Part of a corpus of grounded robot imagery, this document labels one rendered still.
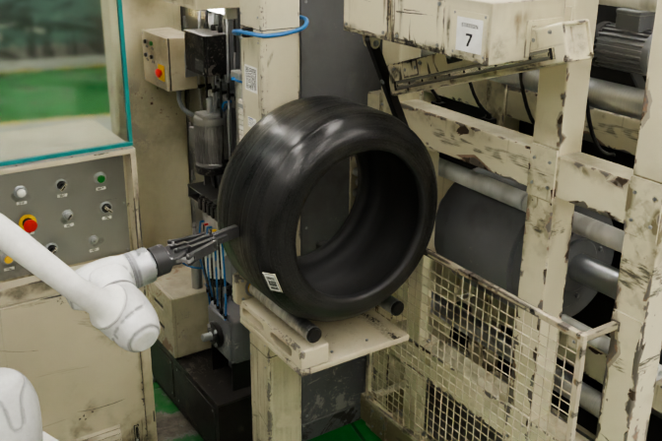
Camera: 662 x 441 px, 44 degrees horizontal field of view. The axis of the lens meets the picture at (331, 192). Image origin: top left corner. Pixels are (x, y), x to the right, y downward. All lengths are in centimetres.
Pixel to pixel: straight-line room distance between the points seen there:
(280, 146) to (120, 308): 57
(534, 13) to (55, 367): 179
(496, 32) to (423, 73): 45
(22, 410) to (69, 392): 95
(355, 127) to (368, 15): 38
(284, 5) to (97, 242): 97
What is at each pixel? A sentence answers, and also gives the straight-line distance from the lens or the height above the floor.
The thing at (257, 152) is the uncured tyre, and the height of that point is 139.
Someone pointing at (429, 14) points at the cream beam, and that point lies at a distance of 212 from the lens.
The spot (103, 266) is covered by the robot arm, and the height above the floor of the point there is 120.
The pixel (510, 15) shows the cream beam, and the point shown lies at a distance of 200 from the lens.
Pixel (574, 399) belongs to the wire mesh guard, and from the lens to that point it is 224.
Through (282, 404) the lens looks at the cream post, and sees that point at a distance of 281.
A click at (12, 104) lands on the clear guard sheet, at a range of 251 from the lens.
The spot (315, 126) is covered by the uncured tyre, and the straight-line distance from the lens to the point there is 207.
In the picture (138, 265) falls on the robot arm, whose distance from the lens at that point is 200.
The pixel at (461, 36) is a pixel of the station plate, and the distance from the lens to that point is 203.
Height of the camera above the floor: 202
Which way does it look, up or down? 20 degrees down
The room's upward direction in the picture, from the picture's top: straight up
